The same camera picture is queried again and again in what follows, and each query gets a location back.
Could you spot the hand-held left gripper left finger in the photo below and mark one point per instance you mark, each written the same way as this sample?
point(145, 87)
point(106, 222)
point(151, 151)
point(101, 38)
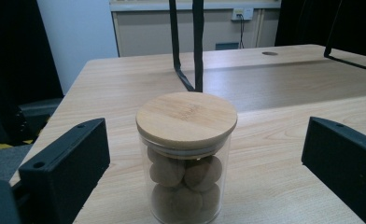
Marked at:
point(69, 168)

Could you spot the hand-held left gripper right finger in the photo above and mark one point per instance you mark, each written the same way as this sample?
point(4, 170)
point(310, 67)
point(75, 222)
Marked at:
point(346, 161)

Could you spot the clear glass jar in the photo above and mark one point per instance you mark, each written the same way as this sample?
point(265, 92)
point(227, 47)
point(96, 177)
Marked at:
point(224, 174)

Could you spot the round wooden jar lid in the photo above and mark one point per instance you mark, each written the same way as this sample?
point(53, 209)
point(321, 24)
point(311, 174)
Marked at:
point(185, 118)

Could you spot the dark chair base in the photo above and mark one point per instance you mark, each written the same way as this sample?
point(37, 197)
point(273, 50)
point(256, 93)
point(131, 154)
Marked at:
point(31, 115)

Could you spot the yellow black floor tape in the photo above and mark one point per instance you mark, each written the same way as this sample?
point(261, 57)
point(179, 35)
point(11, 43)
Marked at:
point(0, 146)

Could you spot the black metal stand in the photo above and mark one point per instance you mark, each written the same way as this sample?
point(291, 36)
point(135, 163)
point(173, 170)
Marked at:
point(343, 59)

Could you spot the heap of brown balls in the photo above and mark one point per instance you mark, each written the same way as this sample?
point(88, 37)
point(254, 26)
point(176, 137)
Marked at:
point(184, 186)

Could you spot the black curtain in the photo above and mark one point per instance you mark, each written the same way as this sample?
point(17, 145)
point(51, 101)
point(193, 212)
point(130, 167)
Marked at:
point(13, 46)
point(305, 21)

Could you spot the beige wall cabinet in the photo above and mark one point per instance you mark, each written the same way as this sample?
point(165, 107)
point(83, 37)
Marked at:
point(147, 31)

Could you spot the dark blue wall plate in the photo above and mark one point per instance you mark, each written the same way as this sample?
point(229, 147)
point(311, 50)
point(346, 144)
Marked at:
point(227, 46)

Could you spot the white wall socket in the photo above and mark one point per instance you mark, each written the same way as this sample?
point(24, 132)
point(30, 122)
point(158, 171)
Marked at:
point(242, 13)

